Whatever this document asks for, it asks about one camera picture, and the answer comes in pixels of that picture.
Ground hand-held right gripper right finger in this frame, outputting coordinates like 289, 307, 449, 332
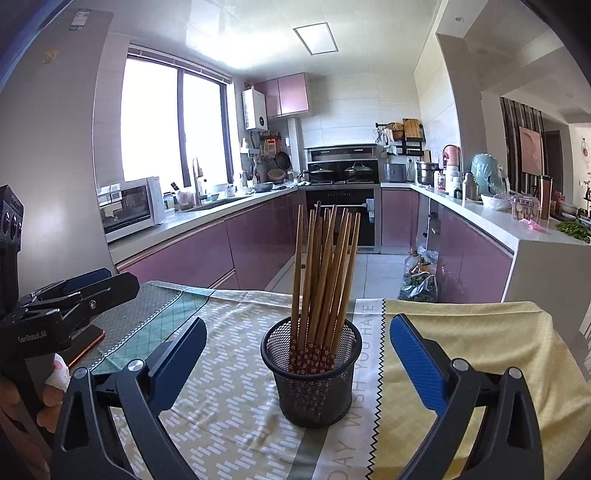
389, 314, 546, 480

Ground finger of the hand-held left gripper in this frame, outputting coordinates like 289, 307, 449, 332
18, 269, 113, 308
0, 272, 140, 343

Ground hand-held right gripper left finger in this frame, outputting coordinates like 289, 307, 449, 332
51, 316, 208, 480

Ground black mesh pen holder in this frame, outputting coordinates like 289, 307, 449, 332
261, 316, 363, 429

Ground bundle of wooden chopsticks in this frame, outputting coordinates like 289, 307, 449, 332
288, 202, 362, 376

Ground person's left hand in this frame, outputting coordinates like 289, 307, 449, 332
0, 353, 71, 438

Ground orange-edged smartphone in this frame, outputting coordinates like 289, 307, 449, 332
65, 324, 106, 368

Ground white microwave oven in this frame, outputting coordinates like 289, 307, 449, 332
97, 178, 166, 244

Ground multicolour patterned tablecloth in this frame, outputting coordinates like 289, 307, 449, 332
46, 280, 586, 480

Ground plastic bags of vegetables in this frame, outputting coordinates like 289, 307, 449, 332
399, 247, 440, 304

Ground pink base cabinets with sink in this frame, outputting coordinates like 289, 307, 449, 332
110, 186, 306, 292

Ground pink peninsula base cabinets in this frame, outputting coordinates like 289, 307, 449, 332
381, 184, 591, 326

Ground steel kitchen faucet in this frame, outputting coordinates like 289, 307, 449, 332
191, 157, 204, 207

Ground grey refrigerator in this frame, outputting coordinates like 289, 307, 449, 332
0, 0, 116, 296

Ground black built-in oven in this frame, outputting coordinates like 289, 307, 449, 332
304, 186, 382, 254

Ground kitchen window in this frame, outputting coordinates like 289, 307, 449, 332
121, 44, 234, 186

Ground steel stock pot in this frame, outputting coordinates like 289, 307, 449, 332
416, 161, 440, 186

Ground clear plastic container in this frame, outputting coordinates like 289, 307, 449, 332
512, 195, 541, 220

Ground teal air fryer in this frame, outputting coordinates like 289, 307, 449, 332
471, 154, 507, 195

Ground pink electric kettle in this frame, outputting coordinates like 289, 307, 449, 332
442, 144, 463, 179

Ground green leafy vegetables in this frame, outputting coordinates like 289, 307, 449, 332
556, 220, 591, 244

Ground copper tumbler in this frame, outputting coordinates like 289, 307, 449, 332
538, 174, 554, 220

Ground black range hood stove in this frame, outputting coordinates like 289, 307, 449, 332
305, 145, 380, 186

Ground white water heater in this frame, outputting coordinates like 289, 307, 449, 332
242, 88, 269, 132

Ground ceiling light panel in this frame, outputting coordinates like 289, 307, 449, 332
293, 22, 338, 56

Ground black wall rack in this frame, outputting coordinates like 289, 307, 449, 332
375, 119, 425, 156

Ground pink wall picture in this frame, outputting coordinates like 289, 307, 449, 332
519, 126, 546, 175

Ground pink wall cabinets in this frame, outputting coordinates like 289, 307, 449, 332
254, 72, 310, 119

